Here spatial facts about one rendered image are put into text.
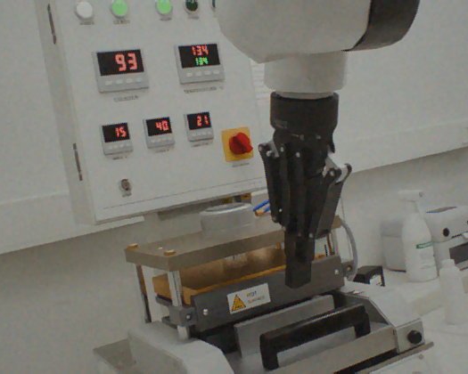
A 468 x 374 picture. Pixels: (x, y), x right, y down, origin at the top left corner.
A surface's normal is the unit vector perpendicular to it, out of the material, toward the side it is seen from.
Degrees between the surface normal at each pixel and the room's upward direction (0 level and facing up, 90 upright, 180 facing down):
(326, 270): 90
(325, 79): 111
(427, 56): 90
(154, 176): 90
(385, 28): 140
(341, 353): 90
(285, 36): 148
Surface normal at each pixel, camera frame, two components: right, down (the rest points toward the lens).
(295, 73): -0.41, 0.34
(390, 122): 0.60, -0.06
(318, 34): 0.31, 0.84
